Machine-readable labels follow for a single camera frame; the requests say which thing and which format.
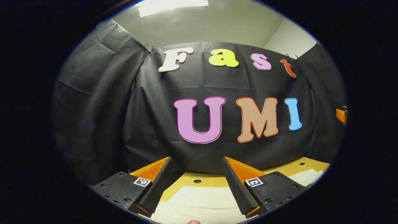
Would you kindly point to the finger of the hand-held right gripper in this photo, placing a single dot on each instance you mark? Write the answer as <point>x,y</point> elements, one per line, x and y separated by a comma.
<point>341,115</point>

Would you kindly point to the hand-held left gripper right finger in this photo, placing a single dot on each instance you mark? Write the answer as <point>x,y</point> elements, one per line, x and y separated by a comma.
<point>236,186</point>

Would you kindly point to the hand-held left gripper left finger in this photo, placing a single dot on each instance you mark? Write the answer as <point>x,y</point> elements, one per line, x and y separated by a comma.
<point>160,183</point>

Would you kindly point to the white jeans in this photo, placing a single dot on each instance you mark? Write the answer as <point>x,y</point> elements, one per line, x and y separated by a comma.
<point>199,205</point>

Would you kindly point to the black backdrop cloth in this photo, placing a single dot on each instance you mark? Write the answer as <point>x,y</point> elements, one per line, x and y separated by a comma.
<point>149,118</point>

